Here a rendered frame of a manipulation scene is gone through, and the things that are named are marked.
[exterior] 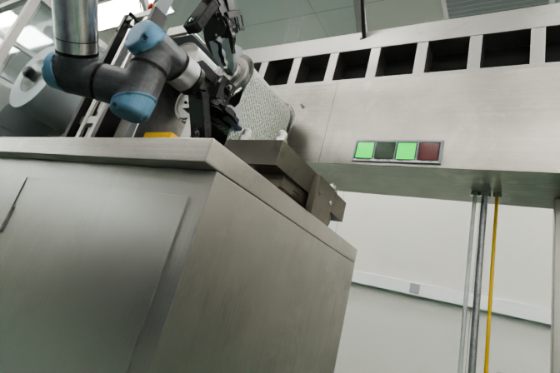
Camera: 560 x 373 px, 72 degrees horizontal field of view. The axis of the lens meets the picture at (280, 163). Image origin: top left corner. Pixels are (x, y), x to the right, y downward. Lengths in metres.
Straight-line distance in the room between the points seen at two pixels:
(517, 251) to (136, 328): 3.08
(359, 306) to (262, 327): 2.79
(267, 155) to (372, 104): 0.51
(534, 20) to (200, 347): 1.17
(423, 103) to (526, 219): 2.39
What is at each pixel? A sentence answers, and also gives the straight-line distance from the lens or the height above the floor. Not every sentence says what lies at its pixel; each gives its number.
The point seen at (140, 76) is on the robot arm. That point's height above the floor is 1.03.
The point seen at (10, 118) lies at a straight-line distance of 1.82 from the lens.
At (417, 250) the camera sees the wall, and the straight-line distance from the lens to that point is 3.48.
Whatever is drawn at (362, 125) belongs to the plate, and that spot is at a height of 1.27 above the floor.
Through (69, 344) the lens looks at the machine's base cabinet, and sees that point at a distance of 0.69.
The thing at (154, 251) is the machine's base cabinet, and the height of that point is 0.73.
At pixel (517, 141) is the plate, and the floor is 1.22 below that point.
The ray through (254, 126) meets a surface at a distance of 1.08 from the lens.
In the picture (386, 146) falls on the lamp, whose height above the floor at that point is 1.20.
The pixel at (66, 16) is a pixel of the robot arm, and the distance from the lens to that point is 0.81.
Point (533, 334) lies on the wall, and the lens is 3.33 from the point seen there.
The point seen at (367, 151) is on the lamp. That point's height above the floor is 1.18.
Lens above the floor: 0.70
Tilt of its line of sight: 20 degrees up
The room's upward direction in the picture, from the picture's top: 16 degrees clockwise
